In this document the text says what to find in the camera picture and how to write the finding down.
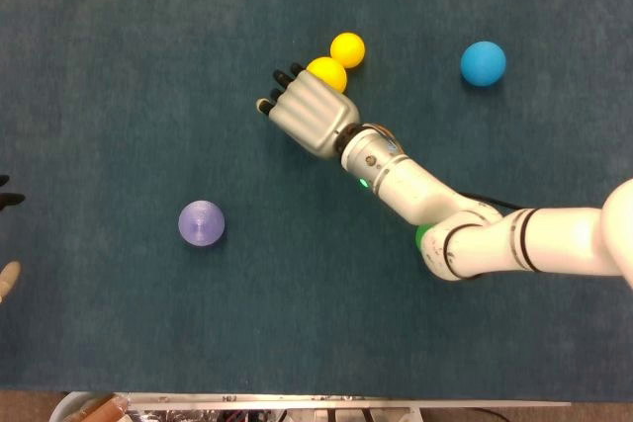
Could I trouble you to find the large yellow ball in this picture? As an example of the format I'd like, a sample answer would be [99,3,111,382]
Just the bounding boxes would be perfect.
[306,56,348,95]

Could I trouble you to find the brown cylindrical object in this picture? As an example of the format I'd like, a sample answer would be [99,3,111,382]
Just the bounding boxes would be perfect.
[73,393,131,422]

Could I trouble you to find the white metal frame bar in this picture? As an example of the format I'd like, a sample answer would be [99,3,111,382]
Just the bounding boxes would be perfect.
[114,391,573,411]

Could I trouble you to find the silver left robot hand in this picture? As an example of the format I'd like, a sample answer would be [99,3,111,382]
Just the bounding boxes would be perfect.
[0,174,26,302]

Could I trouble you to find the black and red wires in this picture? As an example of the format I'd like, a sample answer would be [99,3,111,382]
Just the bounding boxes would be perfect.
[217,409,288,422]

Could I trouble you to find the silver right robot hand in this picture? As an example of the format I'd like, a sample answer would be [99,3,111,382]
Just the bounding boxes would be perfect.
[255,62,361,160]

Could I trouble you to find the teal felt table cloth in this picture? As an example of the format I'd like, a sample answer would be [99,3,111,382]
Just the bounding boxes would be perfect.
[0,0,633,402]

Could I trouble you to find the white plastic bucket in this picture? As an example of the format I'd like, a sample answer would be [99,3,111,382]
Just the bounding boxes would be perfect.
[48,390,118,422]

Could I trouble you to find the small yellow ball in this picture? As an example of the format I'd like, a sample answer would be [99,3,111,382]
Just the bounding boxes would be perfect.
[330,32,367,69]

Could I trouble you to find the purple ball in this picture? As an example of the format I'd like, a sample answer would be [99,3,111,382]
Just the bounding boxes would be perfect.
[177,200,226,247]

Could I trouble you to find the green ball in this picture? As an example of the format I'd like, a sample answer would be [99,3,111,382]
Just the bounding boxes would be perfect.
[413,223,432,253]

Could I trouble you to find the large blue ball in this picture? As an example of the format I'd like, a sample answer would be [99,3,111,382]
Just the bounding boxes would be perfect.
[460,41,507,88]

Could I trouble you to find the silver crumpled foil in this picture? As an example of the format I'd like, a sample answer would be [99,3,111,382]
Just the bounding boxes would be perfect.
[126,409,219,422]

